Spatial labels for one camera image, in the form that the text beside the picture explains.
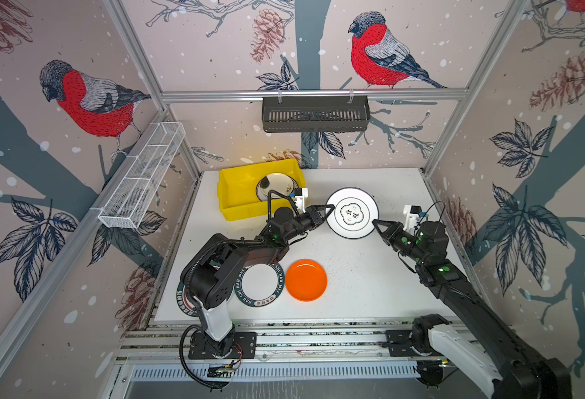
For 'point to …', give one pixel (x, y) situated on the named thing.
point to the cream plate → (279, 182)
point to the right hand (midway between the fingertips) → (370, 224)
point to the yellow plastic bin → (238, 194)
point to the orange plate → (306, 279)
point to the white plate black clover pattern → (353, 214)
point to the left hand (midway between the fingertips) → (335, 210)
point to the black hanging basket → (316, 116)
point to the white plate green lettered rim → (259, 284)
